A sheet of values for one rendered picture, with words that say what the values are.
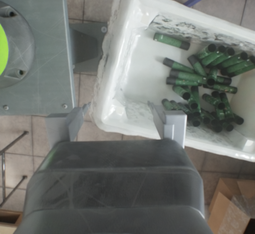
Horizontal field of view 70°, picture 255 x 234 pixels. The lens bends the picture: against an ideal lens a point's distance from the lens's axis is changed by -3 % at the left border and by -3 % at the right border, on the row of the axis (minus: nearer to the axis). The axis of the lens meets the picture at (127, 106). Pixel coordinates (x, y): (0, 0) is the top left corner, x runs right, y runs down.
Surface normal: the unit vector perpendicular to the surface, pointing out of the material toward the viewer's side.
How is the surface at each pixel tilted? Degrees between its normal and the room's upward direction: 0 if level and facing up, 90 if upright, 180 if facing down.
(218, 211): 67
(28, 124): 0
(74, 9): 0
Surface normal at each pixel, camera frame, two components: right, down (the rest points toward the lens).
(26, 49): 0.92, 0.22
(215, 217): -0.90, -0.01
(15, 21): 0.80, -0.33
